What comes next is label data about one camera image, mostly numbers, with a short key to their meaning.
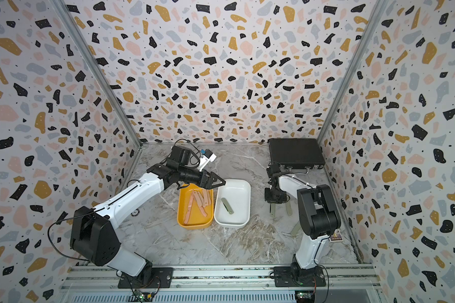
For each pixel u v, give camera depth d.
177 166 0.64
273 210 0.93
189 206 0.94
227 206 0.94
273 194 0.82
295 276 0.66
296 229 0.88
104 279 0.75
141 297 0.70
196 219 0.89
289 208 0.95
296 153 1.17
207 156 0.72
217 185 0.72
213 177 0.69
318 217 0.49
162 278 0.73
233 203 0.94
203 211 0.92
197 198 0.95
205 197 0.95
